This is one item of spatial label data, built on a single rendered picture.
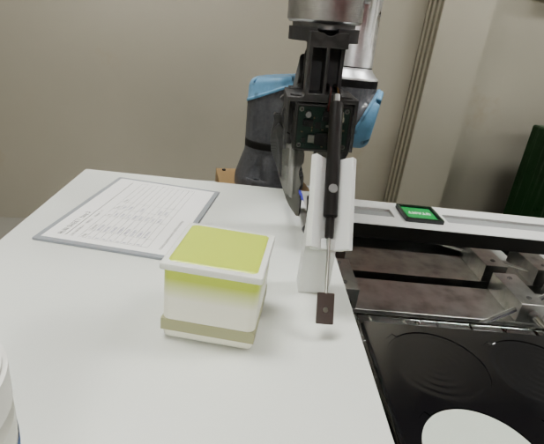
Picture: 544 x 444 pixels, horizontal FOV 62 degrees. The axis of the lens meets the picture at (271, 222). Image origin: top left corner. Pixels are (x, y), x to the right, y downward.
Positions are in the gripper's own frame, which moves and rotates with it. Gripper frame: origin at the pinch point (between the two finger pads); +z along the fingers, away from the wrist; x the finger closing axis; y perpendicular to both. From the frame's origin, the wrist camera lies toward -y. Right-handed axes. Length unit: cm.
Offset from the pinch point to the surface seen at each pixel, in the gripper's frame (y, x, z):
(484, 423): 23.4, 14.9, 10.2
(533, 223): -11.1, 37.1, 5.5
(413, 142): -210, 86, 41
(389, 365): 16.9, 8.1, 9.9
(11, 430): 38.2, -15.4, -4.6
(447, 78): -213, 99, 4
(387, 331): 11.5, 9.3, 10.0
